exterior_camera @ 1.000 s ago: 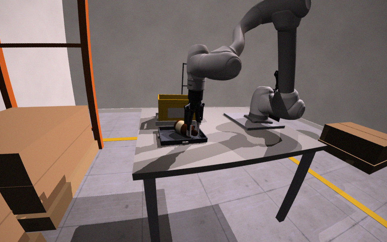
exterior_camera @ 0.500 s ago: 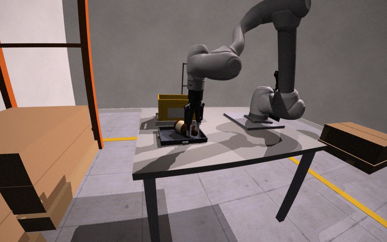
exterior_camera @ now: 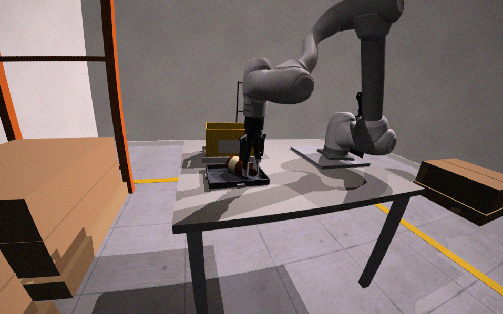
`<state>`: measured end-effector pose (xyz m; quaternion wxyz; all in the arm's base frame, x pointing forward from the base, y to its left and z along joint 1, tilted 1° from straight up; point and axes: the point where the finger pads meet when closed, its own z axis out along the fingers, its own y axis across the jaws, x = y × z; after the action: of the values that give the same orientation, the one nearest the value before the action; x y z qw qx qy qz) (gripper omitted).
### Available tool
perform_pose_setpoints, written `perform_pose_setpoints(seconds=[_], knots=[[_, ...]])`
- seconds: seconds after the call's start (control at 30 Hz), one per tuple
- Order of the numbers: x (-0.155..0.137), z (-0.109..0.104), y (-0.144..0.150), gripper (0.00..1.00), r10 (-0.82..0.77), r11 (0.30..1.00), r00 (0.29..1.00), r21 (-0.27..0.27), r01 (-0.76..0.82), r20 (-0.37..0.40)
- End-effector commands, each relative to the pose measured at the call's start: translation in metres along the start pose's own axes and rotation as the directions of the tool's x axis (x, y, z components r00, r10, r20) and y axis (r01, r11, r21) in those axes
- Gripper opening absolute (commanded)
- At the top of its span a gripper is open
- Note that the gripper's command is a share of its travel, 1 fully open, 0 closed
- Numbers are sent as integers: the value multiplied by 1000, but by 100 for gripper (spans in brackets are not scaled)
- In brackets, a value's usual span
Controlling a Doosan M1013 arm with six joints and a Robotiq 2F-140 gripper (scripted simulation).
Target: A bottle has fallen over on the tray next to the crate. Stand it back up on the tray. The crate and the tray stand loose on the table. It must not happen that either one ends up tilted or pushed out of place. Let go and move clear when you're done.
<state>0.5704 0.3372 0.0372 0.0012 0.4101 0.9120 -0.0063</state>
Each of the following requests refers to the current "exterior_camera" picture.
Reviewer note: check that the brown glass bottle with cream label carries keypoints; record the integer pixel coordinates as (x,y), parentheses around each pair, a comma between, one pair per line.
(234,165)

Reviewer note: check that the dark olive open-top crate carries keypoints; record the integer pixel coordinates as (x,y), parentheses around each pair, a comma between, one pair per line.
(222,139)

